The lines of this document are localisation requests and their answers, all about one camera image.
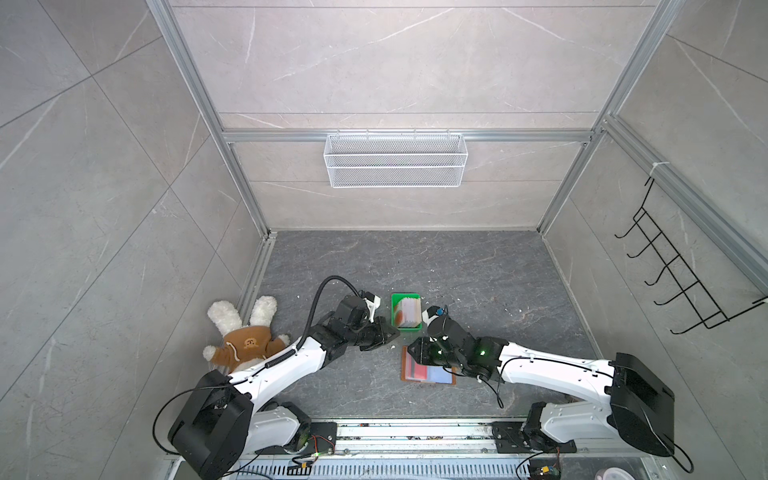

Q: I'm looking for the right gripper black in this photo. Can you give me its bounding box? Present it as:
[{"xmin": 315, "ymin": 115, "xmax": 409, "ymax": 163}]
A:
[{"xmin": 403, "ymin": 337, "xmax": 465, "ymax": 370}]

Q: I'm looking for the green plastic card tray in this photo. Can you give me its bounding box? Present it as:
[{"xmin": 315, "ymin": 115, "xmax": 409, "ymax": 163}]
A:
[{"xmin": 391, "ymin": 293, "xmax": 422, "ymax": 331}]

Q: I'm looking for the brown leather card holder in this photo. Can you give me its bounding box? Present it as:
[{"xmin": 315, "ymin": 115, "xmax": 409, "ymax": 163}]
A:
[{"xmin": 400, "ymin": 347, "xmax": 456, "ymax": 385}]

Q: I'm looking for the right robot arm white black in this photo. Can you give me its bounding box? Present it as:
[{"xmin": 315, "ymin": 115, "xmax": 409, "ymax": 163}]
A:
[{"xmin": 407, "ymin": 307, "xmax": 676, "ymax": 457}]

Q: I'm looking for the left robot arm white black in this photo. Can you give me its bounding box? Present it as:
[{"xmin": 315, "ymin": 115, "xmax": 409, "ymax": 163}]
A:
[{"xmin": 168, "ymin": 292, "xmax": 399, "ymax": 479}]

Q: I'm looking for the stack of credit cards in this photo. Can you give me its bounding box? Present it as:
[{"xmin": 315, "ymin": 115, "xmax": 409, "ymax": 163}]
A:
[{"xmin": 394, "ymin": 297, "xmax": 421, "ymax": 328}]

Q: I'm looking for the white brown plush toy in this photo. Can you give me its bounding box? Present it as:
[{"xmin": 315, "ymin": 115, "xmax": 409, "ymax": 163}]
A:
[{"xmin": 202, "ymin": 296, "xmax": 290, "ymax": 373}]

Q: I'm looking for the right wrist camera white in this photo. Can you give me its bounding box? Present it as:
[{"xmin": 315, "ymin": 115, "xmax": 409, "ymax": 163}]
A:
[{"xmin": 422, "ymin": 306, "xmax": 447, "ymax": 324}]

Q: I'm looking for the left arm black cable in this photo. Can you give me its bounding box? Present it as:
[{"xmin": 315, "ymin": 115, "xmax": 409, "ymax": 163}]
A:
[{"xmin": 296, "ymin": 275, "xmax": 361, "ymax": 349}]

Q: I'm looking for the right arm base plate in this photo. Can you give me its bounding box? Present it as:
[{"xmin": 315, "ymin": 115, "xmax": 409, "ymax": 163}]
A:
[{"xmin": 490, "ymin": 421, "xmax": 577, "ymax": 454}]

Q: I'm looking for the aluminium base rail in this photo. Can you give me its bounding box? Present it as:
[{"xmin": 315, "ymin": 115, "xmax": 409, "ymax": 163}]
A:
[{"xmin": 226, "ymin": 418, "xmax": 674, "ymax": 479}]

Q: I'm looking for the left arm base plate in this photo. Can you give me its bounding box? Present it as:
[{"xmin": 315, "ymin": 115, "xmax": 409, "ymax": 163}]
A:
[{"xmin": 261, "ymin": 422, "xmax": 338, "ymax": 456}]

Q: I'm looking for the white wire mesh basket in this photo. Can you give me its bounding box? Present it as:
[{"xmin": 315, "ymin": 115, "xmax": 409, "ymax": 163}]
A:
[{"xmin": 323, "ymin": 132, "xmax": 469, "ymax": 188}]

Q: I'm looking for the black wire hook rack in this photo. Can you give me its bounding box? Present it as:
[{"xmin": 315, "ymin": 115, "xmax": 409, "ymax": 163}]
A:
[{"xmin": 614, "ymin": 177, "xmax": 767, "ymax": 336}]

